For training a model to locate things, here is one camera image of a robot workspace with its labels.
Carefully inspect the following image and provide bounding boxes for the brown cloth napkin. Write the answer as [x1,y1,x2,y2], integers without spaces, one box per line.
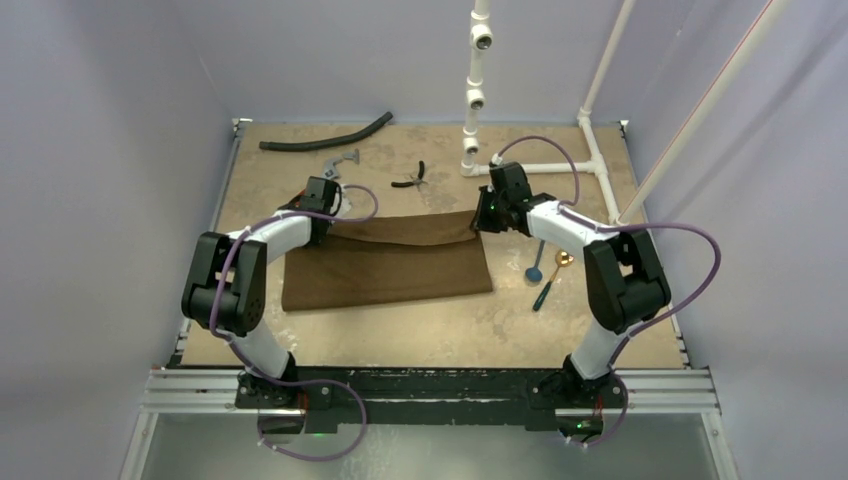
[281,211,494,312]

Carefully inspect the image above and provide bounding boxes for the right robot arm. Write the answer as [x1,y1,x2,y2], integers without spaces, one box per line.
[472,162,671,407]

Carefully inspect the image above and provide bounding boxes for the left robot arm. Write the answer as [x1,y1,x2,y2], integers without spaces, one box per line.
[181,176,350,409]

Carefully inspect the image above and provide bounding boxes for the blue spoon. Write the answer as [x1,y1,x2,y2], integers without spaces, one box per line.
[524,241,546,284]

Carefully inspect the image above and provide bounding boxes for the black pliers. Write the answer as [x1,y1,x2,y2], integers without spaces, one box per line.
[390,161,427,189]

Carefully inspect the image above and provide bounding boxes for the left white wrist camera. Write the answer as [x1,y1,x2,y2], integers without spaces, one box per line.
[332,185,352,217]

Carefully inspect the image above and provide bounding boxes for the red handled adjustable wrench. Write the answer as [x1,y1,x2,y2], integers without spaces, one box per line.
[322,149,360,180]

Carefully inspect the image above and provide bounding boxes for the black rubber hose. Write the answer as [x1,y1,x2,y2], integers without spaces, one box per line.
[258,111,395,154]

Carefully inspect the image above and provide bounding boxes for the white PVC pipe frame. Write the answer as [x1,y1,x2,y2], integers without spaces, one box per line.
[459,0,793,234]

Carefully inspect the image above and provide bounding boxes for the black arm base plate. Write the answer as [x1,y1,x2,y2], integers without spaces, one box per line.
[235,366,626,435]

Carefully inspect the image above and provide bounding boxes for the aluminium frame rail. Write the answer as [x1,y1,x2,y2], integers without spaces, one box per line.
[140,119,740,480]

